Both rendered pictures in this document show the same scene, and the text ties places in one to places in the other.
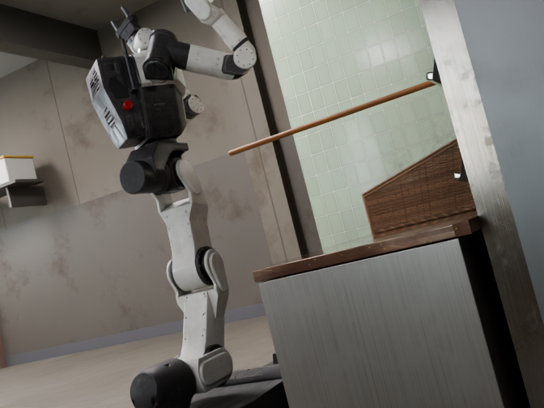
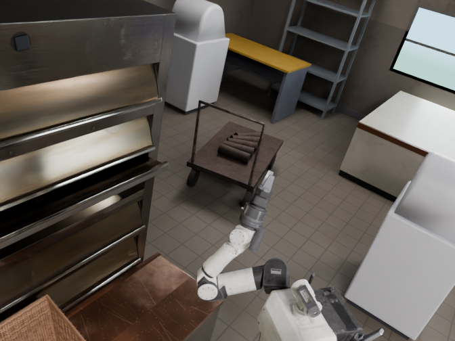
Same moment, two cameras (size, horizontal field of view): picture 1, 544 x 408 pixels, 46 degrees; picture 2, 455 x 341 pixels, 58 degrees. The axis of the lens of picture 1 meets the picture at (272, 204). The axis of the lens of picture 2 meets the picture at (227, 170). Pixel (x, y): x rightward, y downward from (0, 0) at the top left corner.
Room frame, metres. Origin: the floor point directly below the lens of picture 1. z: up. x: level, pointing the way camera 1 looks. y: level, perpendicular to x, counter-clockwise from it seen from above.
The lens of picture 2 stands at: (3.33, -0.01, 2.50)
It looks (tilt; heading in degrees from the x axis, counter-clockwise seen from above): 31 degrees down; 182
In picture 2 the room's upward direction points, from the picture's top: 14 degrees clockwise
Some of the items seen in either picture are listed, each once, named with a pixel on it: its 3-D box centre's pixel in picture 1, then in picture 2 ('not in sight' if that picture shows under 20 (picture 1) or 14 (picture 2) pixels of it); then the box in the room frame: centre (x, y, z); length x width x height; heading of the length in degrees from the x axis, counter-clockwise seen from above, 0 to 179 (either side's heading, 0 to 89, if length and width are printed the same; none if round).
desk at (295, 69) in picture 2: not in sight; (250, 76); (-3.15, -0.24, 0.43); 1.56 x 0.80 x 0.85; 64
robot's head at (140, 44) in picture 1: (143, 44); (305, 299); (2.31, 0.32, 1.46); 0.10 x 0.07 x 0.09; 28
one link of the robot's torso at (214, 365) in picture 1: (194, 371); not in sight; (2.20, 0.39, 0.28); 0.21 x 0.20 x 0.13; 153
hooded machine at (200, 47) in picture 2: not in sight; (193, 53); (-2.46, -1.09, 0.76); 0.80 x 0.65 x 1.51; 154
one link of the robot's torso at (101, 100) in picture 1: (139, 99); (302, 334); (2.28, 0.37, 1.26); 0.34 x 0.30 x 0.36; 28
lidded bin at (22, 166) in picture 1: (6, 174); not in sight; (6.96, 2.76, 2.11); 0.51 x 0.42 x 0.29; 64
